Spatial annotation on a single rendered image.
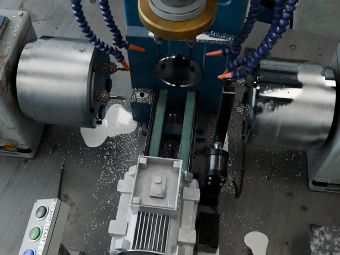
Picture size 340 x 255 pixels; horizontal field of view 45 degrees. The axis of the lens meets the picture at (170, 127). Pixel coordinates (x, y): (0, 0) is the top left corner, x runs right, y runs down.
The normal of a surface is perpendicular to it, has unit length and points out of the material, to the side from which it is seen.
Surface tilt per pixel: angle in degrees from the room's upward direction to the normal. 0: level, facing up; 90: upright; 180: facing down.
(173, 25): 0
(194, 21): 0
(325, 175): 90
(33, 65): 21
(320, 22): 0
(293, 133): 73
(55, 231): 65
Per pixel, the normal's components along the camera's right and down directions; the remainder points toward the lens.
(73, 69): -0.04, -0.18
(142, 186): 0.00, -0.52
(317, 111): -0.07, 0.14
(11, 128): -0.12, 0.84
